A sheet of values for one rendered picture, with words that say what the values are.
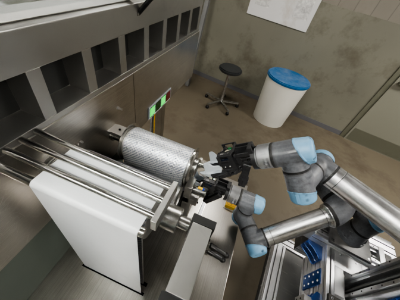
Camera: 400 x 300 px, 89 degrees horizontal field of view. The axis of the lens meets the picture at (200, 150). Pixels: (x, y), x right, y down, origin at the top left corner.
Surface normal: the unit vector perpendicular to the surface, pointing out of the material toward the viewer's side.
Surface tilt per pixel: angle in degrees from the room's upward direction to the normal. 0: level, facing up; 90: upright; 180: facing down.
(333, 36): 90
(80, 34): 90
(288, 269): 0
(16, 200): 90
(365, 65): 90
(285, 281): 0
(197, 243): 0
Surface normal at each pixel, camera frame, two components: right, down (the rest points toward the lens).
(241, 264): 0.18, -0.69
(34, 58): 0.92, 0.37
